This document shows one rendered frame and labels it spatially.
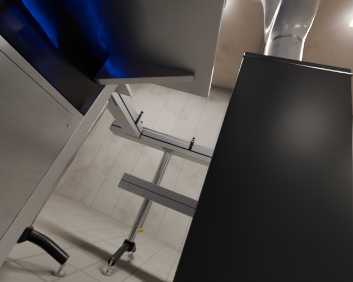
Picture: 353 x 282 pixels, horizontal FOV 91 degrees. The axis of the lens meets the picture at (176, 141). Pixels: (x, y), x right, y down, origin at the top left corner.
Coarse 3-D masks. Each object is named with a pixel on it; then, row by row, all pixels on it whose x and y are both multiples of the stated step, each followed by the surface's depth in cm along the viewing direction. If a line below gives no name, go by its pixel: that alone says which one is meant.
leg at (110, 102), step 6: (108, 102) 98; (114, 102) 100; (102, 114) 96; (96, 120) 93; (90, 132) 91; (84, 138) 88; (78, 150) 87; (72, 156) 85; (66, 168) 83; (60, 180) 82; (54, 186) 80; (48, 192) 78; (48, 198) 78; (42, 204) 76; (36, 216) 75; (30, 222) 73
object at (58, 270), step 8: (24, 232) 71; (32, 232) 74; (24, 240) 71; (32, 240) 73; (40, 240) 74; (48, 240) 76; (48, 248) 75; (56, 248) 76; (56, 256) 76; (64, 256) 77; (64, 264) 78; (56, 272) 74; (64, 272) 76
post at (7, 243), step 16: (96, 112) 70; (80, 128) 64; (64, 160) 61; (48, 176) 57; (32, 192) 53; (32, 208) 55; (16, 224) 52; (0, 240) 48; (16, 240) 53; (0, 256) 50
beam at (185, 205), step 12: (120, 180) 133; (132, 180) 132; (144, 180) 131; (132, 192) 128; (144, 192) 128; (156, 192) 127; (168, 192) 127; (168, 204) 123; (180, 204) 123; (192, 204) 122; (192, 216) 119
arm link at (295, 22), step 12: (288, 0) 58; (300, 0) 57; (312, 0) 56; (276, 12) 65; (288, 12) 59; (300, 12) 58; (312, 12) 58; (276, 24) 61; (288, 24) 59; (300, 24) 58; (276, 36) 59; (300, 36) 57
